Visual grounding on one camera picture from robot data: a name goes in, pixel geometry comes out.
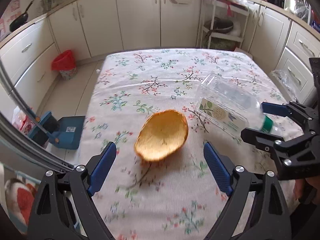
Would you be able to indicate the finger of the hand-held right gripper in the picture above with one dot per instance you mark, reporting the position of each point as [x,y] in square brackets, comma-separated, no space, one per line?
[257,137]
[273,109]

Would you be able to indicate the dark wok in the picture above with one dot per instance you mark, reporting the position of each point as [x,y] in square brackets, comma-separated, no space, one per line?
[218,26]

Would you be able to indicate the table with floral cloth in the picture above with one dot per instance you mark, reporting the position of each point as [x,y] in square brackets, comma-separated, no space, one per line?
[150,80]

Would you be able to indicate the cream cabinet with flat drawers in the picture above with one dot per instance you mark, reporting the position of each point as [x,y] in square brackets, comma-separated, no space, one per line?
[27,55]

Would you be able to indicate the white stool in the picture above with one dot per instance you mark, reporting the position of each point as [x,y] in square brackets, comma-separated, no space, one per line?
[243,52]

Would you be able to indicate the red green plush slipper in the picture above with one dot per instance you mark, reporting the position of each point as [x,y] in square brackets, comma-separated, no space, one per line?
[21,200]

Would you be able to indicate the white red plastic bag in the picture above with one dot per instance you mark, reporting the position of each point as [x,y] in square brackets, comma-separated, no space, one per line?
[22,121]

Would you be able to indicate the blue dustpan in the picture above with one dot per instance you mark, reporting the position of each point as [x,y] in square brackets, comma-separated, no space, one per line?
[70,132]

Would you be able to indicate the person's right hand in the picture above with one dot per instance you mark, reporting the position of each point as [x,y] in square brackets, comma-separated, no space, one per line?
[298,188]

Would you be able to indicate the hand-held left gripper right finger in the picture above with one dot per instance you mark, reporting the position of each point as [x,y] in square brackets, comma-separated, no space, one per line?
[217,170]

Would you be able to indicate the blue box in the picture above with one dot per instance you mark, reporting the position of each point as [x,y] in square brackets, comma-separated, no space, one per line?
[316,26]

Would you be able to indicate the large orange peel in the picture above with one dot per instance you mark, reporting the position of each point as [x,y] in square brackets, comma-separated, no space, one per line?
[162,135]

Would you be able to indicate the cream cabinet with panelled drawers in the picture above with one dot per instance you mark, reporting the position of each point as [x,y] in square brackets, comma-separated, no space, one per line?
[275,35]

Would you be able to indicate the white jug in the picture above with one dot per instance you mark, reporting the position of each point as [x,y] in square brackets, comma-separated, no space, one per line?
[291,0]

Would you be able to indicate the waste bin with red liner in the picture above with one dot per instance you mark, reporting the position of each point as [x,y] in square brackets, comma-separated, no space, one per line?
[63,62]

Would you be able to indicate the white rolling cart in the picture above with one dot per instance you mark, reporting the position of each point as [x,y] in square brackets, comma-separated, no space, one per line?
[212,10]

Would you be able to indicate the cream cabinet with doors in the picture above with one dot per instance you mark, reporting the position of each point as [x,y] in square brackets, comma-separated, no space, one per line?
[137,17]

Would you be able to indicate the clear plastic bottle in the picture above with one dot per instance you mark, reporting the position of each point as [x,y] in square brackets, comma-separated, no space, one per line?
[225,92]

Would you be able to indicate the white and blue shoe rack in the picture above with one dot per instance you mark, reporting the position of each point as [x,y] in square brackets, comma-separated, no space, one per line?
[25,176]

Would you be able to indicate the black frying pan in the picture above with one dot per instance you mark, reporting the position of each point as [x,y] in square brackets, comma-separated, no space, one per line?
[18,20]

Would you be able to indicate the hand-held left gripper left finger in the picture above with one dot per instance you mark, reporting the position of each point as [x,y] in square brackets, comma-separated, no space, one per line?
[101,170]

